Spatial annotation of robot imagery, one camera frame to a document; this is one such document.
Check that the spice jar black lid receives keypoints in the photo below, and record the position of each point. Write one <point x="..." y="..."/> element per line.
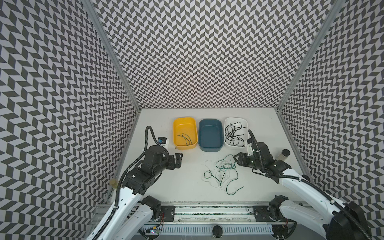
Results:
<point x="285" y="153"/>

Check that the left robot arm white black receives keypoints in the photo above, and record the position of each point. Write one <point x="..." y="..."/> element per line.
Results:
<point x="131" y="209"/>

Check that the left corner aluminium post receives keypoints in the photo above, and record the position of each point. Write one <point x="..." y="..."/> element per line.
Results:
<point x="94" y="18"/>

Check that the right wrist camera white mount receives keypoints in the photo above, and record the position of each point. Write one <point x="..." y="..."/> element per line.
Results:
<point x="249" y="147"/>

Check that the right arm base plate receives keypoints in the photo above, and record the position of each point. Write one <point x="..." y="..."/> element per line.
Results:
<point x="262" y="213"/>

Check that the small yellow round object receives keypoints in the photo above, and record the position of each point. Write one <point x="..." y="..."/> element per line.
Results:
<point x="114" y="183"/>

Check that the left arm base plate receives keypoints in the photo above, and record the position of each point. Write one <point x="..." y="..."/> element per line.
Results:
<point x="167" y="214"/>

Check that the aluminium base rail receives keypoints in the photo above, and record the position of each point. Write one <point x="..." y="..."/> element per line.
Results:
<point x="225" y="212"/>

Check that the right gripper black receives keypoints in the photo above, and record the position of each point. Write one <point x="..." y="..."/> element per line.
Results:
<point x="246" y="159"/>

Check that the right corner aluminium post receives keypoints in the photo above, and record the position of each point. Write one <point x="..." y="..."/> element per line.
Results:
<point x="321" y="34"/>

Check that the dark teal plastic bin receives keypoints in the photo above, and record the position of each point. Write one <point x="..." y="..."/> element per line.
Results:
<point x="211" y="138"/>

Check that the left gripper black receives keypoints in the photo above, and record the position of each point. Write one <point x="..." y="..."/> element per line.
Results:
<point x="171" y="160"/>

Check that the corner aluminium post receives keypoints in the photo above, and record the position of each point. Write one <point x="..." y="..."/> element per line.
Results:
<point x="321" y="34"/>
<point x="94" y="18"/>

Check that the white plastic bin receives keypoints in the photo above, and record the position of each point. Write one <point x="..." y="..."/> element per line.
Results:
<point x="235" y="133"/>

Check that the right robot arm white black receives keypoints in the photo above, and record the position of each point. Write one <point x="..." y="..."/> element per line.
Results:
<point x="329" y="217"/>

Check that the yellow plastic bin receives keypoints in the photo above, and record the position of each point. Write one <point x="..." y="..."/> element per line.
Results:
<point x="185" y="134"/>

